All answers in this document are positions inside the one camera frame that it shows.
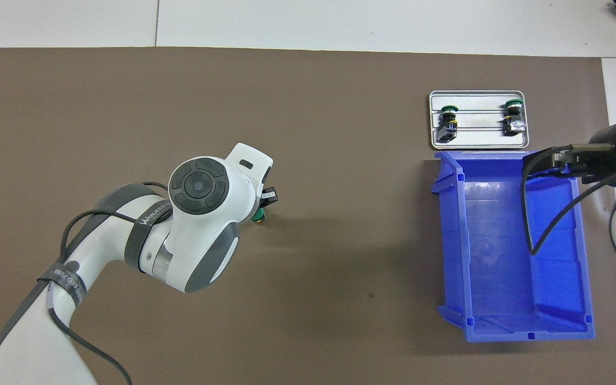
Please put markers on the green push button switch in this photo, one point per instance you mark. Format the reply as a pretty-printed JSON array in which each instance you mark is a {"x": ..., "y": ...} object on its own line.
[
  {"x": 259, "y": 217},
  {"x": 514, "y": 120},
  {"x": 448, "y": 124}
]

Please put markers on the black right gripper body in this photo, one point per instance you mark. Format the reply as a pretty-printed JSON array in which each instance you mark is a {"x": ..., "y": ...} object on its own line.
[{"x": 602, "y": 158}]

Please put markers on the blue plastic storage bin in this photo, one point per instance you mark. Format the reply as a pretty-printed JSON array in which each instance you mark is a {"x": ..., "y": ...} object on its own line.
[{"x": 500, "y": 278}]

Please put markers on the brown table mat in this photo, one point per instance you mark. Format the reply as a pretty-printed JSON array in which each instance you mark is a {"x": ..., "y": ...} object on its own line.
[{"x": 340, "y": 133}]

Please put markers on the silver metal tray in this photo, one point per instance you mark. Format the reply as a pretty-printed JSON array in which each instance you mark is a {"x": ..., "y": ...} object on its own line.
[{"x": 479, "y": 120}]

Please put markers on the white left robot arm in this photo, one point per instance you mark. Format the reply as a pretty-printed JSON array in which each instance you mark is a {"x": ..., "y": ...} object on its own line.
[{"x": 190, "y": 235}]

